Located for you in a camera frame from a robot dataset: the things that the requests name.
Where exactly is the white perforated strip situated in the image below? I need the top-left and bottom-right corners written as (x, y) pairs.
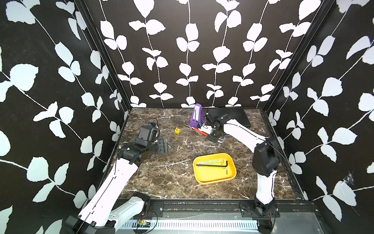
top-left (119, 219), bottom-right (258, 232)

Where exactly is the large black hex key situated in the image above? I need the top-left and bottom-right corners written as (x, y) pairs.
top-left (196, 160), bottom-right (228, 168)

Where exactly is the black ribbed metal case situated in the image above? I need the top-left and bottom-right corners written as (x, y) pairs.
top-left (204, 107), bottom-right (251, 128)

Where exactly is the light blue hex key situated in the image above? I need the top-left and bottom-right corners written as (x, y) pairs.
top-left (199, 161), bottom-right (224, 164)

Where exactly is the purple metronome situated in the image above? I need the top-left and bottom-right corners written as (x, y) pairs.
top-left (189, 104), bottom-right (205, 129)

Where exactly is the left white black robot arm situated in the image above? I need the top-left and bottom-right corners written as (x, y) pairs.
top-left (65, 139), bottom-right (168, 234)

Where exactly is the black mounting rail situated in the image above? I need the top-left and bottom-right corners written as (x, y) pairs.
top-left (145, 199), bottom-right (319, 219)

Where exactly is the yellow plastic storage tray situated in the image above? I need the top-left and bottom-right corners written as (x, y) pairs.
top-left (193, 153), bottom-right (237, 185)

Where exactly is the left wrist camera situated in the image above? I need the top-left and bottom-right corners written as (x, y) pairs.
top-left (137, 125), bottom-right (160, 142)

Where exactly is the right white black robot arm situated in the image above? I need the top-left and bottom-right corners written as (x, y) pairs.
top-left (205, 113), bottom-right (281, 217)

